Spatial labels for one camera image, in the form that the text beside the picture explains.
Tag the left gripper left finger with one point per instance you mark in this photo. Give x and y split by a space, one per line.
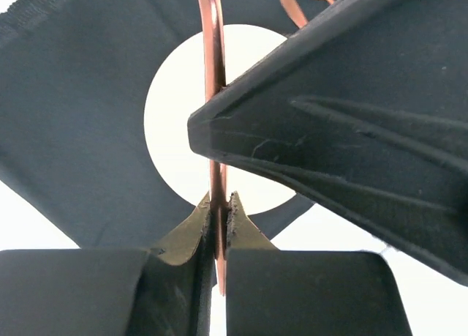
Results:
160 290

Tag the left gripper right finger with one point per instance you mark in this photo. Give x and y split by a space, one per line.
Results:
278 292

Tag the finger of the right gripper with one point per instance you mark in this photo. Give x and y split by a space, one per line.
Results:
364 111

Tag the copper knife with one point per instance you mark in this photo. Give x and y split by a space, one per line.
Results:
294 12

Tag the beige plate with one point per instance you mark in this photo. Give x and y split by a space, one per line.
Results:
177 90

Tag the copper fork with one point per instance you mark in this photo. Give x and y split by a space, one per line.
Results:
215 80

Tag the black cloth placemat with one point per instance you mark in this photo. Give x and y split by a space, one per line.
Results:
74 79

